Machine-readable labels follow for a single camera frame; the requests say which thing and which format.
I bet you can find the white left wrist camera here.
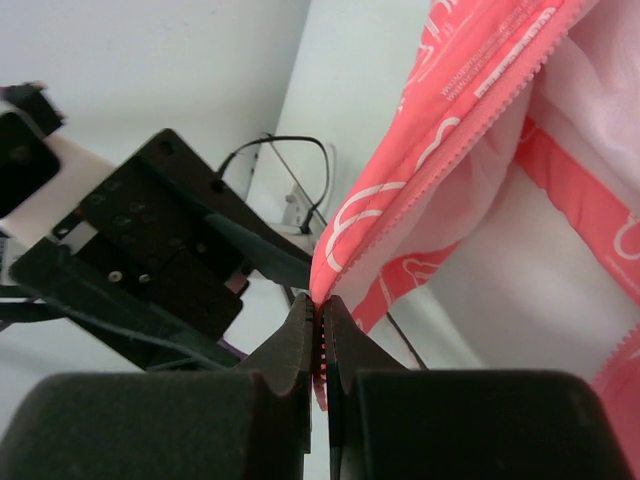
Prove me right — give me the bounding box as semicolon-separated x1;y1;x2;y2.
1;82;115;247

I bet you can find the pink hooded jacket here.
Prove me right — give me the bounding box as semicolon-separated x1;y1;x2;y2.
308;0;640;401

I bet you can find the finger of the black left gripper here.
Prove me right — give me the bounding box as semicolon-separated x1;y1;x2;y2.
9;239;240;370
206;213;311;289

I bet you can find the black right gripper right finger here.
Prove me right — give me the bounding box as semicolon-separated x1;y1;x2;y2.
322;297;633;479

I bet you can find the shiny metal base plate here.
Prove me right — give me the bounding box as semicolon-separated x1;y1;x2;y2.
278;184;327;242

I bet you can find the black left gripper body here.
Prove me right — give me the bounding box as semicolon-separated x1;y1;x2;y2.
9;127;314;371

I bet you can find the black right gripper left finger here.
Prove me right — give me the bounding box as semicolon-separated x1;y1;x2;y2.
1;294;314;479

